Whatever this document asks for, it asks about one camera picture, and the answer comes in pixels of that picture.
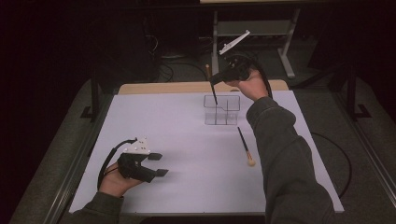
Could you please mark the clear acrylic organizer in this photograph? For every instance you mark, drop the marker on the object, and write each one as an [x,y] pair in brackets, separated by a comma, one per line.
[229,115]

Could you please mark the person's left hand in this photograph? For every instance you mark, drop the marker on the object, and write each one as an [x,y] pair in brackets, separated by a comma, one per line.
[113,182]

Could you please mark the round beige tip makeup brush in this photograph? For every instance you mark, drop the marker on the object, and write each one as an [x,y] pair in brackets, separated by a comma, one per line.
[245,145]

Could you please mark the wooden table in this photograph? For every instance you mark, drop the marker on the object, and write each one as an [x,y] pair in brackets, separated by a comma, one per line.
[162,87]

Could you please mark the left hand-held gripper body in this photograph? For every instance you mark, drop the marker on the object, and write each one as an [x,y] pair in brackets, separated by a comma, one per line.
[134,169]

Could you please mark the thin black gold makeup brush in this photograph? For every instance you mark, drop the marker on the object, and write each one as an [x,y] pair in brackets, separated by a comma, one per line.
[214,93]

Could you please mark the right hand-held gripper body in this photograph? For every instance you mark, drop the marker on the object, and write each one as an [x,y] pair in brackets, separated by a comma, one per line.
[238,70]

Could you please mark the person's right hand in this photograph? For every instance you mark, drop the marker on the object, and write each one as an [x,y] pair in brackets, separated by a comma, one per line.
[253,85]

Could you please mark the white board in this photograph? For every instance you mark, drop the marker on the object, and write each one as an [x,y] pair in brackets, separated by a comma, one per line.
[193,186]

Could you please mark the white metal frame desk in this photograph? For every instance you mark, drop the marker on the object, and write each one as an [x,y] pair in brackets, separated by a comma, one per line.
[274,28]

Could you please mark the black metal stand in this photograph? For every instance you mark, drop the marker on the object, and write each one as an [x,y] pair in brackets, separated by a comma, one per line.
[352,93]
[94,93]

